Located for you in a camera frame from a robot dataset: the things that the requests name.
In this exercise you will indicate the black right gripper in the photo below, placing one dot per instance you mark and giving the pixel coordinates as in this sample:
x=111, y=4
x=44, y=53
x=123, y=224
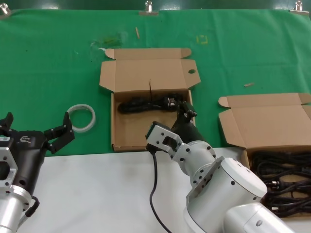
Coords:
x=187, y=132

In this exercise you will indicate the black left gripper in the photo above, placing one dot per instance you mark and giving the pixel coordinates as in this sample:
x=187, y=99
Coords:
x=29, y=155

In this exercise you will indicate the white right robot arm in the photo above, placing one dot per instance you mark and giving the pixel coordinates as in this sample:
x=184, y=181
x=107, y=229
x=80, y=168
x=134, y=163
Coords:
x=230, y=182

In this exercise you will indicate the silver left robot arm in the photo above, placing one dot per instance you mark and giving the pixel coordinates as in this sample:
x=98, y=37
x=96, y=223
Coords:
x=9, y=211

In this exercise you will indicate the cardboard box with lid hole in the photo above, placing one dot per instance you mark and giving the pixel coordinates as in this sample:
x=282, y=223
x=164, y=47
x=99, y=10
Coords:
x=136, y=131

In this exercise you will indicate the open brown cardboard box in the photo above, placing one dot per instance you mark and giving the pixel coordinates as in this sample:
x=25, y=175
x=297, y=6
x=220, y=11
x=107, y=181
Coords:
x=262, y=121

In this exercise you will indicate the clear tape roll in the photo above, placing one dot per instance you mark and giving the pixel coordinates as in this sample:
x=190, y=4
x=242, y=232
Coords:
x=82, y=130

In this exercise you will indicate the green table cloth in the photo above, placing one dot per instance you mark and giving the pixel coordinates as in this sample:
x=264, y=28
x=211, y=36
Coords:
x=48, y=72

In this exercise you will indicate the small wooden chip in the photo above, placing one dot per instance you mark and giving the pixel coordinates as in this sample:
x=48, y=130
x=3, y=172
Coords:
x=249, y=85

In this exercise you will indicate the thin wooden stick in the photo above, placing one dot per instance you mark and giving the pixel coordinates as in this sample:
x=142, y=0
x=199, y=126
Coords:
x=137, y=32

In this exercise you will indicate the clear plastic wrapper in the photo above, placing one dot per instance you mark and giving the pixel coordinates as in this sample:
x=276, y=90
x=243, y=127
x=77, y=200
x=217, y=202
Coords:
x=110, y=40

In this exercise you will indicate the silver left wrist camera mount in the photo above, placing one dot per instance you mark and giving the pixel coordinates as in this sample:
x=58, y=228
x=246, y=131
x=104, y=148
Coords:
x=6, y=157

